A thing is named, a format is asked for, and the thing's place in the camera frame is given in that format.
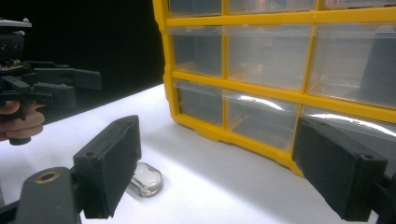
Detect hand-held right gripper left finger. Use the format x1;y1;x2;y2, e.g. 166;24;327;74
72;115;143;219

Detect small silver metal object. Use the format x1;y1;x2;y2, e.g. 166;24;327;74
125;161;164;199

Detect clear plastic drawer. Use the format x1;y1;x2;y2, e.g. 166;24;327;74
222;89;301;151

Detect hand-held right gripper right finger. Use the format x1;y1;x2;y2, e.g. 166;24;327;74
291;116;389;223

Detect grid of clear cabinet compartments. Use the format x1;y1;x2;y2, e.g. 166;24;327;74
167;0;396;175

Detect yellow black storage cabinet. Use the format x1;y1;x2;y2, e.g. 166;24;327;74
151;0;396;178

